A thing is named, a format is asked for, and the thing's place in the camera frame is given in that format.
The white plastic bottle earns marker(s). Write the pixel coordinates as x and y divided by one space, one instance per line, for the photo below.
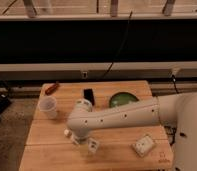
87 145

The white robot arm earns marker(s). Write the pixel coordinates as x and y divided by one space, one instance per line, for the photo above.
179 110

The green ceramic bowl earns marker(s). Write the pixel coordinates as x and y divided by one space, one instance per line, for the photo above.
122 98

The black rectangular block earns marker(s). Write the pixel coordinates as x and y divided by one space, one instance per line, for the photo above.
88 94

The translucent plastic cup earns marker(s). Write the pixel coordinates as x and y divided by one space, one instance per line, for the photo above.
48 106

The white square box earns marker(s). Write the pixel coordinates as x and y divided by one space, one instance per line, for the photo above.
144 145

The small wall outlet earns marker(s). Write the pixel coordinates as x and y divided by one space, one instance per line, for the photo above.
84 74

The red-brown handled tool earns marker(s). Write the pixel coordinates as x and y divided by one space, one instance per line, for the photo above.
52 88

